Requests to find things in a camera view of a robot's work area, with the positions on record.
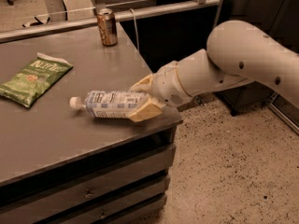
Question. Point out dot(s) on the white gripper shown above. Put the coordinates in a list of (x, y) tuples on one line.
[(166, 85)]

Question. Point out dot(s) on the blue label plastic bottle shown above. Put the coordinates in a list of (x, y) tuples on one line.
[(109, 104)]

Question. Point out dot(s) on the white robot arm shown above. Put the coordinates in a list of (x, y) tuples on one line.
[(198, 74)]

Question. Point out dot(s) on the orange soda can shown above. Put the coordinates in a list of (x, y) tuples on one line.
[(107, 27)]

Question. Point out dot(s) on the grey drawer cabinet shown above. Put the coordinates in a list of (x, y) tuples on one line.
[(111, 187)]

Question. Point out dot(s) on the green chip bag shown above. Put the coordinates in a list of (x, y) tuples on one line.
[(35, 79)]

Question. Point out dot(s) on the dark grey cabinet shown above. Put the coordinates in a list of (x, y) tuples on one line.
[(247, 54)]

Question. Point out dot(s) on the grey metal rail frame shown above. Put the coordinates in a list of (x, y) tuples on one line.
[(126, 15)]

